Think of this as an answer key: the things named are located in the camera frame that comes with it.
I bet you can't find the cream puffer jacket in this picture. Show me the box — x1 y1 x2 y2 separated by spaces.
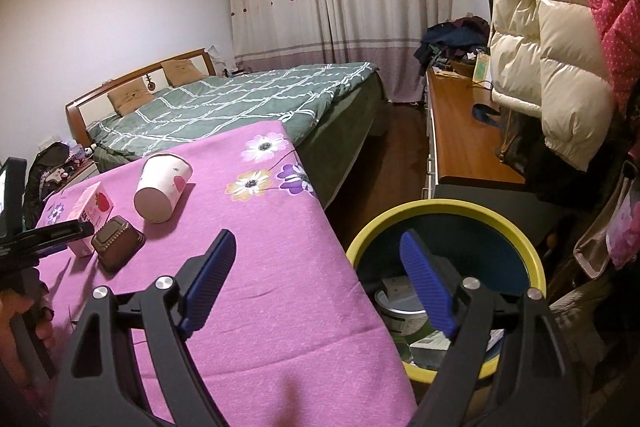
487 0 613 172

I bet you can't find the wooden headboard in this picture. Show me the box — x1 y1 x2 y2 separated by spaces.
65 48 218 145

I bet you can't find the yellow rimmed waste bin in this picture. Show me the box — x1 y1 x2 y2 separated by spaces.
346 199 545 380

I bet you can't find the brown pillow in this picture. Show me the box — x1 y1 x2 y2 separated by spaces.
106 84 153 118
160 59 210 86

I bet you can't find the pink floral tablecloth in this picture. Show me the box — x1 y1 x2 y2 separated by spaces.
35 119 418 427

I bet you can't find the red dotted quilted jacket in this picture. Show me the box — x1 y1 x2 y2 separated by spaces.
545 0 640 132

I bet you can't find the pink floral cloth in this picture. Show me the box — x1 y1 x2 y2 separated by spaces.
606 202 640 270

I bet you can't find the pink drink carton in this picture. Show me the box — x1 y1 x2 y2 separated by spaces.
66 184 115 259

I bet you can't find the wooden nightstand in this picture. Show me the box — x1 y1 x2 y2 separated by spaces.
47 157 101 196

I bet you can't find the pile of dark clothes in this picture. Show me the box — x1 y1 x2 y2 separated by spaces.
414 16 492 75

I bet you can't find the pink and white curtain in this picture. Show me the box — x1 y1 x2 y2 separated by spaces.
222 0 451 104

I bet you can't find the dark mesh bag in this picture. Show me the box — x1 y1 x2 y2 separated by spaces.
495 109 541 180

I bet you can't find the green desk calendar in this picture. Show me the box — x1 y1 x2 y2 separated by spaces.
471 52 492 86

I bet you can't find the beige handbag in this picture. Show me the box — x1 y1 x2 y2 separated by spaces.
572 159 640 280

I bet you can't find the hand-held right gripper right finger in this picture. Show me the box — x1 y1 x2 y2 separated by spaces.
399 229 588 427

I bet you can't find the brown plastic tray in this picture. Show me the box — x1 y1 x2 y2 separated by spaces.
91 215 146 270

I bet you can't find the blue strap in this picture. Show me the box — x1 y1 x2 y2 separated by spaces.
472 103 502 128

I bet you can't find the person's left hand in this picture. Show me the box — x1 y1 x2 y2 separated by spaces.
0 289 53 343

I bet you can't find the small white box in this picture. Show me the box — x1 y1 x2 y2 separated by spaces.
382 277 416 303

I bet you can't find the white paper cup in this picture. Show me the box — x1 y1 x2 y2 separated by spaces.
133 152 194 224

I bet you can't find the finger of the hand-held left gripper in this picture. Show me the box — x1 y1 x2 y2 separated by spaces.
0 241 71 259
0 219 95 245

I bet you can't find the black bag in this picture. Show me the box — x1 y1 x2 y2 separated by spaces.
22 142 71 208

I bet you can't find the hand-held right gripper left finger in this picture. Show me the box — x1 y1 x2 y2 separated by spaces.
50 229 237 427

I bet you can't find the white round tin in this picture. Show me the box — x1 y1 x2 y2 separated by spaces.
375 289 431 338

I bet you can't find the bed with green checked cover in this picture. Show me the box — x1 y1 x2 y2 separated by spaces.
85 62 388 210

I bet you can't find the wooden desk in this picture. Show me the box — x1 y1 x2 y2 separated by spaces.
422 67 531 208

